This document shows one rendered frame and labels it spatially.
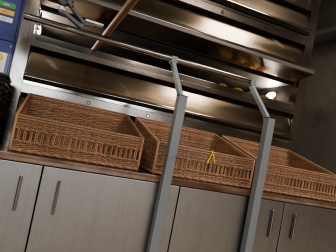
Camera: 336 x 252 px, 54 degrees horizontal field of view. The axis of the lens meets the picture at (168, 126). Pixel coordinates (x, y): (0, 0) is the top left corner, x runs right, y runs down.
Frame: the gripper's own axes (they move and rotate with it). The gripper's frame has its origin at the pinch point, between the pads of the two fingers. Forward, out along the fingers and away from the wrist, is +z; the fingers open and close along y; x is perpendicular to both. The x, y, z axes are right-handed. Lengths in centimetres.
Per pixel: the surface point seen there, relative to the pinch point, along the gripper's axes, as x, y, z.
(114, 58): -67, 3, 19
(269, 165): -16, 47, 102
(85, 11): -65, -18, -3
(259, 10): -64, -56, 109
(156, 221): -7, 80, 41
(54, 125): -19, 48, -8
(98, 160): -18, 59, 13
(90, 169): -12, 63, 9
